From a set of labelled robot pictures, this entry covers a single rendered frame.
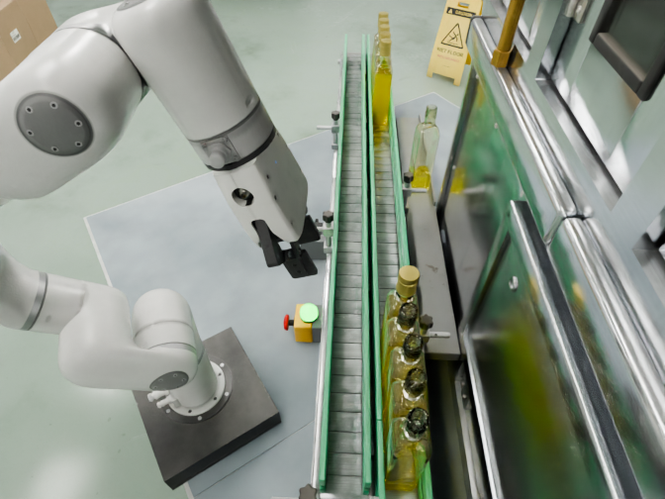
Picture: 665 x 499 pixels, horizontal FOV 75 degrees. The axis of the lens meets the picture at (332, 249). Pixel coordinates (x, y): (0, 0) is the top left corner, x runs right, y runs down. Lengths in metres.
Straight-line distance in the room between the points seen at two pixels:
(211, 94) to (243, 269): 0.95
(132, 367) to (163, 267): 0.68
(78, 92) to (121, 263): 1.09
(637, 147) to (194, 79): 0.40
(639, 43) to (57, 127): 0.51
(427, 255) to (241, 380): 0.55
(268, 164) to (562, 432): 0.41
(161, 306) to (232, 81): 0.48
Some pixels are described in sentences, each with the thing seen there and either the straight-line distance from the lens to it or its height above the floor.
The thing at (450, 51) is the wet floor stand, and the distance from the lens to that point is 3.89.
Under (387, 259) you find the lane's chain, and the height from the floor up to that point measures 0.88.
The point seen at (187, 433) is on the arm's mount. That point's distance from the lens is 1.00.
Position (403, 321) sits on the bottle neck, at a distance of 0.71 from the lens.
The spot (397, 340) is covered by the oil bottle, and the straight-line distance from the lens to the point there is 0.74.
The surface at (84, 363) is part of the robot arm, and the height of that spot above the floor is 1.19.
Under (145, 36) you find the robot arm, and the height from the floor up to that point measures 1.60.
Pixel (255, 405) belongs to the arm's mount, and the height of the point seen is 0.81.
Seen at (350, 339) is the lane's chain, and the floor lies 0.88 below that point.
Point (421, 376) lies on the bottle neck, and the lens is 0.66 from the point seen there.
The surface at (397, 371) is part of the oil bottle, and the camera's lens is 0.72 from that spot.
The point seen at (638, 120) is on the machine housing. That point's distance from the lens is 0.52.
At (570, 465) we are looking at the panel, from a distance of 0.54.
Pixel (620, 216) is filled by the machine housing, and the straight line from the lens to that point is 0.49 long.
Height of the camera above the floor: 1.72
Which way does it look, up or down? 48 degrees down
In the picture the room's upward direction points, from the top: straight up
